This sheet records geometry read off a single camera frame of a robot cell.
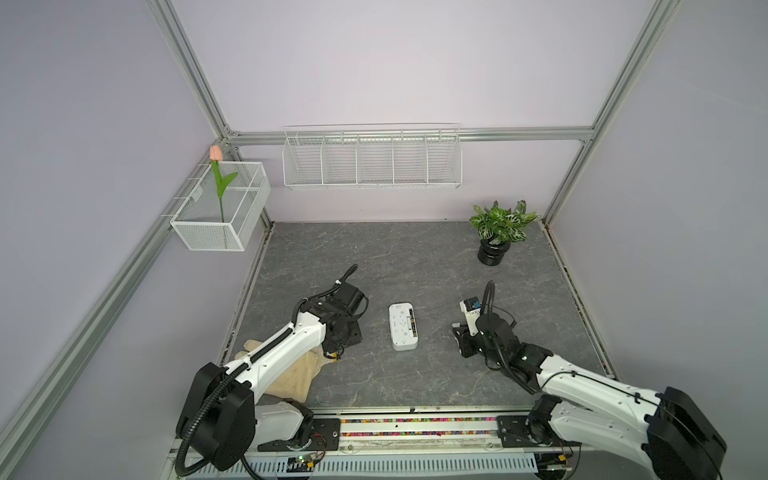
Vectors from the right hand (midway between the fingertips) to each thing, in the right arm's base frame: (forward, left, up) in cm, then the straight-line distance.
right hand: (456, 325), depth 85 cm
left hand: (-4, +30, 0) cm, 30 cm away
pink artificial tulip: (+31, +66, +27) cm, 78 cm away
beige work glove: (-12, +46, -8) cm, 48 cm away
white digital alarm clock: (+2, +15, -3) cm, 15 cm away
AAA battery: (+2, +12, -4) cm, 13 cm away
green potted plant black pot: (+23, -13, +16) cm, 31 cm away
